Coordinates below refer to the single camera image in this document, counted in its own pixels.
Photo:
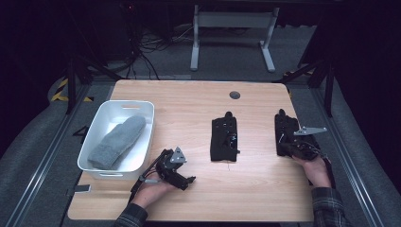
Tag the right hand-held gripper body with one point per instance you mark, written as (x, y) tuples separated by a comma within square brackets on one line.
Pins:
[(304, 148)]

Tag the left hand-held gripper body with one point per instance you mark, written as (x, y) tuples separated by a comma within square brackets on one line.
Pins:
[(171, 171)]

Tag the plain black glove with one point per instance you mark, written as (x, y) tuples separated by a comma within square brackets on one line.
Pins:
[(283, 126)]

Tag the white plastic bin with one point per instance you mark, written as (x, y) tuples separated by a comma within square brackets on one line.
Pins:
[(142, 151)]

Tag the grey mitten with label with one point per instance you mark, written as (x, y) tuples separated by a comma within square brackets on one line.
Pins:
[(121, 138)]

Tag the person's right hand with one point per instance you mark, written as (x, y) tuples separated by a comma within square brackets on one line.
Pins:
[(315, 171)]

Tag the person's left hand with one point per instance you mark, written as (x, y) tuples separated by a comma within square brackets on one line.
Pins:
[(151, 192)]

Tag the black glove with buckle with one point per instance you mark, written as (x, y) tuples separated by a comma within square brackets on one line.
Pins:
[(220, 142)]

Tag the black metal stand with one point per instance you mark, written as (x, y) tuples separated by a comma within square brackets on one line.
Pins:
[(74, 82), (321, 78)]

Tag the yellow black floor tape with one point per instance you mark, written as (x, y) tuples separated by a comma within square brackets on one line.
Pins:
[(60, 93)]

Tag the aluminium floor rail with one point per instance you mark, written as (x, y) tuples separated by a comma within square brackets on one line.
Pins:
[(47, 157), (350, 164)]

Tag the white desk frame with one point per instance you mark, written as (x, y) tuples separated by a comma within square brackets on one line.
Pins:
[(231, 20)]

